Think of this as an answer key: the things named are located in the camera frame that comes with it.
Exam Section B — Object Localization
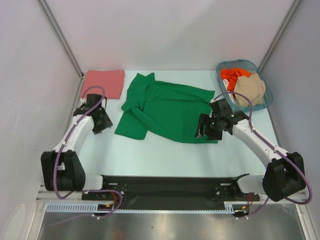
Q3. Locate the beige t shirt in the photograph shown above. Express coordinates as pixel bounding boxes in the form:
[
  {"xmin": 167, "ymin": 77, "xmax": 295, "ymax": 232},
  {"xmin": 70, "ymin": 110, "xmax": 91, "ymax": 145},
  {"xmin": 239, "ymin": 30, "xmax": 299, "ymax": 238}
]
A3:
[{"xmin": 234, "ymin": 72, "xmax": 266, "ymax": 106}]

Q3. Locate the folded pink t shirt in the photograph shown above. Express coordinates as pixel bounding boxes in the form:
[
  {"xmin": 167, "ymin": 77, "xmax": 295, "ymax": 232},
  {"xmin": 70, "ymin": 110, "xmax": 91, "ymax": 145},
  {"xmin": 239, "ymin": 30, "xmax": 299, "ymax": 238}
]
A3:
[{"xmin": 80, "ymin": 70, "xmax": 125, "ymax": 100}]

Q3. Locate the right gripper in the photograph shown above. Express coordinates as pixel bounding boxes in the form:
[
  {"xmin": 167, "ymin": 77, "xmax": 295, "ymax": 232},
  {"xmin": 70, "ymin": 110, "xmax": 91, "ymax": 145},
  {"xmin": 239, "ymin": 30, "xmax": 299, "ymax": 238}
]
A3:
[{"xmin": 194, "ymin": 113, "xmax": 223, "ymax": 142}]

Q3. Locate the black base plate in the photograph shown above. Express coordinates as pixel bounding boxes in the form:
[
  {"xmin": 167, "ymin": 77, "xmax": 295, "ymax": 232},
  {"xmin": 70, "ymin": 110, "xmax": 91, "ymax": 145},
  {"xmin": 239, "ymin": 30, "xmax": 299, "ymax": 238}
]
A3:
[{"xmin": 81, "ymin": 176, "xmax": 260, "ymax": 211}]

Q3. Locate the right corner aluminium post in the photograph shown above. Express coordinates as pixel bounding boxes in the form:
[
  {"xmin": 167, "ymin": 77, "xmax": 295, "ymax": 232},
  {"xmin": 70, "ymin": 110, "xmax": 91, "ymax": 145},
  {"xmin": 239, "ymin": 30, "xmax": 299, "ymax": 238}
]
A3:
[{"xmin": 258, "ymin": 0, "xmax": 303, "ymax": 72}]

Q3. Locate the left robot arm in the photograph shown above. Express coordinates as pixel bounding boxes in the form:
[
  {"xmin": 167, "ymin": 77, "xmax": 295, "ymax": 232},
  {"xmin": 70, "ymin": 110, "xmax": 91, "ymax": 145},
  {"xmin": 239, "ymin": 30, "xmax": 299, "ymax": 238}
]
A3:
[{"xmin": 40, "ymin": 94, "xmax": 113, "ymax": 200}]

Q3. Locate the corner aluminium post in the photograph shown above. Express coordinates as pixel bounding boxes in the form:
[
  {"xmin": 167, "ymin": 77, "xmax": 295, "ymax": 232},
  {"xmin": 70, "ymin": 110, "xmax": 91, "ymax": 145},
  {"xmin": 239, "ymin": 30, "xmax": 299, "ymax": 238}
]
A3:
[
  {"xmin": 36, "ymin": 0, "xmax": 84, "ymax": 79},
  {"xmin": 258, "ymin": 0, "xmax": 303, "ymax": 72}
]

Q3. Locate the left corner aluminium post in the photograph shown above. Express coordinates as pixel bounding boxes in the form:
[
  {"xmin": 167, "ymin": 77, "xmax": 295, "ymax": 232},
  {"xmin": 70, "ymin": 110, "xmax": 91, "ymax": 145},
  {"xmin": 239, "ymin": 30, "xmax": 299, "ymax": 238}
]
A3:
[{"xmin": 36, "ymin": 0, "xmax": 84, "ymax": 79}]

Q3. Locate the white garment in basket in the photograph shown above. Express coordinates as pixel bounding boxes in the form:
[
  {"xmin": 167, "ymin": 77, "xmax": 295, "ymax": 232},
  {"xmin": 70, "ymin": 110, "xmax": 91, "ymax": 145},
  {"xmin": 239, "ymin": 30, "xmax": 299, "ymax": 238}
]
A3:
[{"xmin": 222, "ymin": 79, "xmax": 236, "ymax": 103}]

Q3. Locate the aluminium frame rail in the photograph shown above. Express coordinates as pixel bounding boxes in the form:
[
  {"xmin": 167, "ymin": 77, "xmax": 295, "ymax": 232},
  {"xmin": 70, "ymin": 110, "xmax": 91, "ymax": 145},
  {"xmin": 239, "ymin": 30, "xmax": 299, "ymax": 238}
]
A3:
[{"xmin": 36, "ymin": 182, "xmax": 309, "ymax": 204}]

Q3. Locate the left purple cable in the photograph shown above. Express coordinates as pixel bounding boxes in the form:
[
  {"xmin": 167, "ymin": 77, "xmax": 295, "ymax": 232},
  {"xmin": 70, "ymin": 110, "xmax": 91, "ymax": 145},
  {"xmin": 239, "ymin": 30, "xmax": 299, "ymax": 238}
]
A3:
[{"xmin": 48, "ymin": 85, "xmax": 123, "ymax": 226}]

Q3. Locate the orange t shirt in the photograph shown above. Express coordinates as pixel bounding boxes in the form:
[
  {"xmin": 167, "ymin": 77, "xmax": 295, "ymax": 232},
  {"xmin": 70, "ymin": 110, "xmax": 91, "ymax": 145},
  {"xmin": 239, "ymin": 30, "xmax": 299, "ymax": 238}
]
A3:
[{"xmin": 220, "ymin": 67, "xmax": 251, "ymax": 92}]

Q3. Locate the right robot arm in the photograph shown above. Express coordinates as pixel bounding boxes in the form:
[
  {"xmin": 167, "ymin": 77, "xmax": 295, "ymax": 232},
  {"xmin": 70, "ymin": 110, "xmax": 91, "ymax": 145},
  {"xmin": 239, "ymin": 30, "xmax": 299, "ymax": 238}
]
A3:
[{"xmin": 195, "ymin": 99, "xmax": 307, "ymax": 202}]

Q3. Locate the green t shirt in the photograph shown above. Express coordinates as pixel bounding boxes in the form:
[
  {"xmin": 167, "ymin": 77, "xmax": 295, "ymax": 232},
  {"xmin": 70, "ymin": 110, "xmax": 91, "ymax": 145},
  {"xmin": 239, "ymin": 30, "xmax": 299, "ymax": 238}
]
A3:
[{"xmin": 114, "ymin": 73, "xmax": 215, "ymax": 144}]

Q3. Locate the white slotted cable duct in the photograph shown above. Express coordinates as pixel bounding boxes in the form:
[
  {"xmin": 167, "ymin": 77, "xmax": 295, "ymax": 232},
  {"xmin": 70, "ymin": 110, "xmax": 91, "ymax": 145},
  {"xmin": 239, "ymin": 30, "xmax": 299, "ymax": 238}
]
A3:
[{"xmin": 46, "ymin": 201, "xmax": 251, "ymax": 215}]

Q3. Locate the blue plastic basket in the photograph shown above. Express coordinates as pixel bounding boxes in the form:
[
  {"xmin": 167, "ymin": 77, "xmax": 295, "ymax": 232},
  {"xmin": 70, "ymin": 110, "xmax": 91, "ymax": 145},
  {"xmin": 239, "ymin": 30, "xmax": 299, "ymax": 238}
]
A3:
[{"xmin": 216, "ymin": 59, "xmax": 273, "ymax": 111}]

